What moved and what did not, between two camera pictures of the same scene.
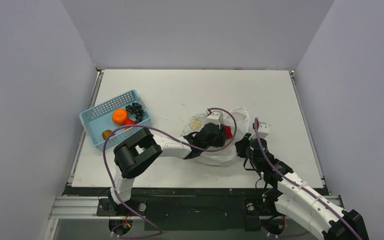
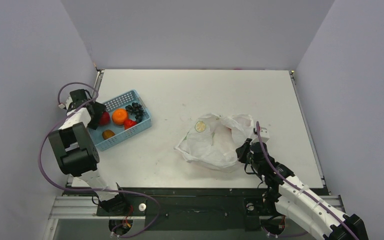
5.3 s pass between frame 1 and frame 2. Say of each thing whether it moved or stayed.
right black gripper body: stayed
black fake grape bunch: stayed
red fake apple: moved
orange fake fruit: stayed
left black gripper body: moved
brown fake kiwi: stayed
